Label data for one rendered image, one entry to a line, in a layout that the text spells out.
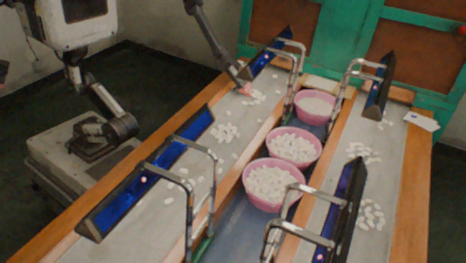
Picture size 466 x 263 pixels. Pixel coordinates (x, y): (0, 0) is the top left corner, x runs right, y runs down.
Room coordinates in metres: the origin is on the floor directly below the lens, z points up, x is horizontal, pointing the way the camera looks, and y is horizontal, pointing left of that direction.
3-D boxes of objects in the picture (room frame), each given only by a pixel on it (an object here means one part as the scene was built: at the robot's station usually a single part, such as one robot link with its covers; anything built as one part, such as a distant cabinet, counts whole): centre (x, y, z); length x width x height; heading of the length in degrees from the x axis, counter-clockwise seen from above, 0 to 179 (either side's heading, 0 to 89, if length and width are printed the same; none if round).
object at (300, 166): (1.39, -0.30, 0.72); 0.27 x 0.27 x 0.10
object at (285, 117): (1.71, -0.21, 0.90); 0.20 x 0.19 x 0.45; 159
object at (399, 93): (1.93, -0.87, 0.83); 0.30 x 0.06 x 0.07; 69
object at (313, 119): (1.80, -0.46, 0.72); 0.27 x 0.27 x 0.10
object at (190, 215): (0.80, 0.14, 0.90); 0.20 x 0.19 x 0.45; 159
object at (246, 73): (1.74, -0.13, 1.08); 0.62 x 0.08 x 0.07; 159
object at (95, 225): (0.84, 0.22, 1.08); 0.62 x 0.08 x 0.07; 159
